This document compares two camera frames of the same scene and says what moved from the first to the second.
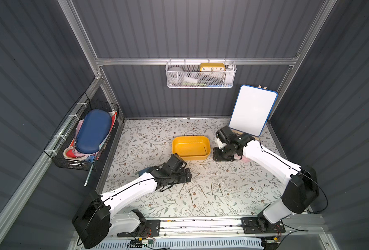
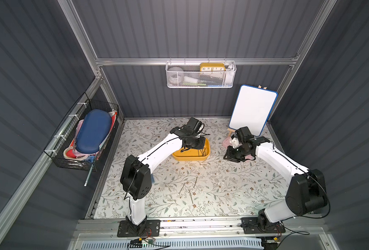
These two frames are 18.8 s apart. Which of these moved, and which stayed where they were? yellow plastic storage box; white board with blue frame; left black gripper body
Moved: left black gripper body
Stayed: yellow plastic storage box; white board with blue frame
